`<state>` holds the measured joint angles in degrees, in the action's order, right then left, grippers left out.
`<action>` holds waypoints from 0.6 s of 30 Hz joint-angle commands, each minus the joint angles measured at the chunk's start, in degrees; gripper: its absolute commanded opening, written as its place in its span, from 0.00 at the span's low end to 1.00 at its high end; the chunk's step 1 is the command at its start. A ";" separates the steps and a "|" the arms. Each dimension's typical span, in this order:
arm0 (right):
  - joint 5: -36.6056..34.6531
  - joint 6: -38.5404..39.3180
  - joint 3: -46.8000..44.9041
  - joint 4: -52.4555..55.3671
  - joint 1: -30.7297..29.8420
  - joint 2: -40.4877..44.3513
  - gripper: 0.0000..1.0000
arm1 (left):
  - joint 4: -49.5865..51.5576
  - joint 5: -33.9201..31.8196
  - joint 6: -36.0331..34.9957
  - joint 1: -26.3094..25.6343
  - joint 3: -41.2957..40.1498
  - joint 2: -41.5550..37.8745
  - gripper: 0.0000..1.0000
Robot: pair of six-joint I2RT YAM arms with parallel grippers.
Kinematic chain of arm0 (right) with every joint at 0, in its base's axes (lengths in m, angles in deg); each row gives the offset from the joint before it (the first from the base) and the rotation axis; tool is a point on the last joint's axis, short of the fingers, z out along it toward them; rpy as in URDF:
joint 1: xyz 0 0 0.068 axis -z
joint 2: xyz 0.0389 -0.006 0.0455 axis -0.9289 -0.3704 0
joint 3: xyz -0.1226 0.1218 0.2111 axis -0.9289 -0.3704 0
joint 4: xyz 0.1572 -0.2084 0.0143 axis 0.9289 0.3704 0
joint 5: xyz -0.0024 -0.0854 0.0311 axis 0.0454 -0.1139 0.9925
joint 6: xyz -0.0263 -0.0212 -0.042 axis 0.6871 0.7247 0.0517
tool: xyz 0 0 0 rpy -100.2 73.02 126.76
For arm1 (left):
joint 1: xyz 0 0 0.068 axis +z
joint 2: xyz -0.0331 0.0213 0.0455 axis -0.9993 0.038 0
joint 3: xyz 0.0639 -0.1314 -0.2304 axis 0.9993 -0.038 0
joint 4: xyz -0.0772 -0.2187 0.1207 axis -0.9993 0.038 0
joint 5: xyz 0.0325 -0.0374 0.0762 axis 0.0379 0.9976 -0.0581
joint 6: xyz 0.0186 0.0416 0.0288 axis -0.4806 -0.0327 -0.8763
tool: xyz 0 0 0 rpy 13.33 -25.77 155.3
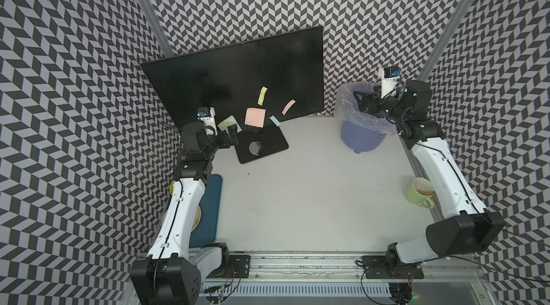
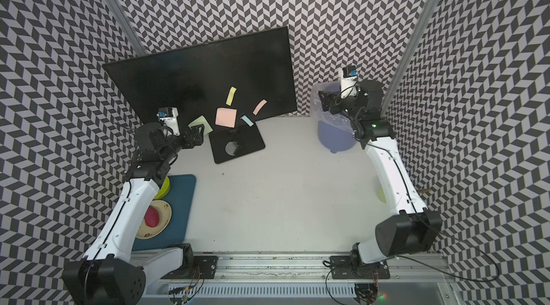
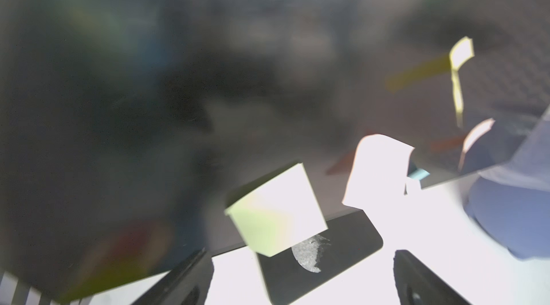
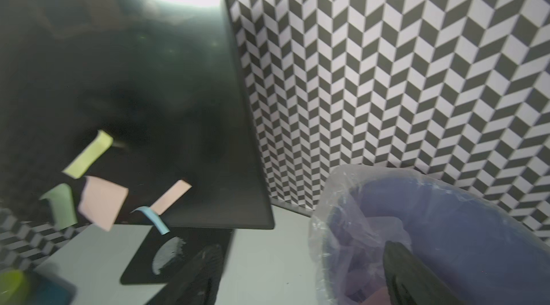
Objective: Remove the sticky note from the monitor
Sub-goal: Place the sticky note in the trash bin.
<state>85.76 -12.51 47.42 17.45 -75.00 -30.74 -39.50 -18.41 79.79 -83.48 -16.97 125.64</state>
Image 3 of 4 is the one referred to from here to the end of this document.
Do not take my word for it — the black computer monitor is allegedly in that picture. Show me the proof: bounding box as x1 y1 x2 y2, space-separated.
1 0 549 301

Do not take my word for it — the yellow narrow sticky note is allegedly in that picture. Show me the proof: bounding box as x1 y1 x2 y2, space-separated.
449 36 475 128

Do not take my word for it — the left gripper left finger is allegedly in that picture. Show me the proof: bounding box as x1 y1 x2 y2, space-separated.
133 249 214 305

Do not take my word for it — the pink square sticky note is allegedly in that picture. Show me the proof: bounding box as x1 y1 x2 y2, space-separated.
342 134 415 213

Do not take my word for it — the pink narrow sticky note right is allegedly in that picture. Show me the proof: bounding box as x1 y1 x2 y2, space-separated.
458 118 495 171

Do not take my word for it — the small blue sticky note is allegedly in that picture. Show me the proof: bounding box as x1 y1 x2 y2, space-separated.
408 169 430 181

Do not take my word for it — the blue trash bin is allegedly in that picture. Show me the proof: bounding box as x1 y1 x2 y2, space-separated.
464 177 549 260

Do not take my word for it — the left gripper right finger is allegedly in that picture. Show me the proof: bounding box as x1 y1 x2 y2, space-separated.
393 250 469 305

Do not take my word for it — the black monitor stand base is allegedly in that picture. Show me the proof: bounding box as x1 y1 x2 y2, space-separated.
210 209 384 305

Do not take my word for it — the green square sticky note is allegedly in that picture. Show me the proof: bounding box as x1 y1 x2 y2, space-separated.
224 163 328 257

